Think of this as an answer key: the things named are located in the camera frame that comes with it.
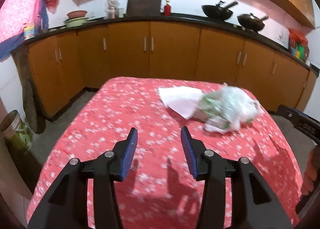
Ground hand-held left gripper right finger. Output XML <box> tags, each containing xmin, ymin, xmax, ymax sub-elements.
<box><xmin>180</xmin><ymin>126</ymin><xmax>293</xmax><ymax>229</ymax></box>

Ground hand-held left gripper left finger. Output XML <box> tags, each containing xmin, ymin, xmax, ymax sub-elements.
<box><xmin>27</xmin><ymin>127</ymin><xmax>138</xmax><ymax>229</ymax></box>

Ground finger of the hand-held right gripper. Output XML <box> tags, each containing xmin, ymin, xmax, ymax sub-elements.
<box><xmin>277</xmin><ymin>105</ymin><xmax>320</xmax><ymax>145</ymax></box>

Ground plain white plastic bag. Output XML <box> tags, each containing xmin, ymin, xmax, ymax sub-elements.
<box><xmin>158</xmin><ymin>86</ymin><xmax>203</xmax><ymax>120</ymax></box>

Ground green print white plastic bag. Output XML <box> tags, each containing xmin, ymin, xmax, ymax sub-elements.
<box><xmin>197</xmin><ymin>82</ymin><xmax>263</xmax><ymax>135</ymax></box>

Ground person's right hand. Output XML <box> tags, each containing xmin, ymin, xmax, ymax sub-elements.
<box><xmin>301</xmin><ymin>147</ymin><xmax>320</xmax><ymax>196</ymax></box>

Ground red floral tablecloth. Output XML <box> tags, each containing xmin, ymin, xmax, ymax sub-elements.
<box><xmin>26</xmin><ymin>77</ymin><xmax>303</xmax><ymax>229</ymax></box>

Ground green packets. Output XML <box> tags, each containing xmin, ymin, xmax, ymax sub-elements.
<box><xmin>291</xmin><ymin>44</ymin><xmax>307</xmax><ymax>60</ymax></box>

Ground red bag on countertop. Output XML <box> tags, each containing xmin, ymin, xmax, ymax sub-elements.
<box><xmin>289</xmin><ymin>28</ymin><xmax>309</xmax><ymax>45</ymax></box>

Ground wooden base cabinets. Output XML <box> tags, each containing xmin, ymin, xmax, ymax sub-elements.
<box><xmin>27</xmin><ymin>21</ymin><xmax>318</xmax><ymax>120</ymax></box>

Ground black wok with lid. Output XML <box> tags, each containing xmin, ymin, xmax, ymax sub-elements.
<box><xmin>237</xmin><ymin>12</ymin><xmax>269</xmax><ymax>32</ymax></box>

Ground brown hanging cloth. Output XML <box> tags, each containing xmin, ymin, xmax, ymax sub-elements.
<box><xmin>12</xmin><ymin>44</ymin><xmax>40</xmax><ymax>135</ymax></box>

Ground black kitchen countertop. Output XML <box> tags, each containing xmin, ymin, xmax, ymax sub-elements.
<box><xmin>24</xmin><ymin>12</ymin><xmax>320</xmax><ymax>76</ymax></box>

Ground green basin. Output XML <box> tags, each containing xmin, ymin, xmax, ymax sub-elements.
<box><xmin>64</xmin><ymin>17</ymin><xmax>89</xmax><ymax>28</ymax></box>

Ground open black wok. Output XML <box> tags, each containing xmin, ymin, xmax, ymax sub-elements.
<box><xmin>202</xmin><ymin>0</ymin><xmax>239</xmax><ymax>21</ymax></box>

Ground clear bag with bottles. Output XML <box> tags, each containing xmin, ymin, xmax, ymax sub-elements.
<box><xmin>107</xmin><ymin>0</ymin><xmax>119</xmax><ymax>19</ymax></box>

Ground dark cutting board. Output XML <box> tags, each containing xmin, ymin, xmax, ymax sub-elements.
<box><xmin>126</xmin><ymin>0</ymin><xmax>162</xmax><ymax>17</ymax></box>

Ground red-brown basin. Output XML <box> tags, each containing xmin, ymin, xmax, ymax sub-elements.
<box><xmin>67</xmin><ymin>10</ymin><xmax>88</xmax><ymax>19</ymax></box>

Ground colourful small box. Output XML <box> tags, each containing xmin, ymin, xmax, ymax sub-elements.
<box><xmin>24</xmin><ymin>22</ymin><xmax>35</xmax><ymax>40</ymax></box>

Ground pink floral curtain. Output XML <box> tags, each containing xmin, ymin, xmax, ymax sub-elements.
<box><xmin>0</xmin><ymin>0</ymin><xmax>50</xmax><ymax>60</ymax></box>

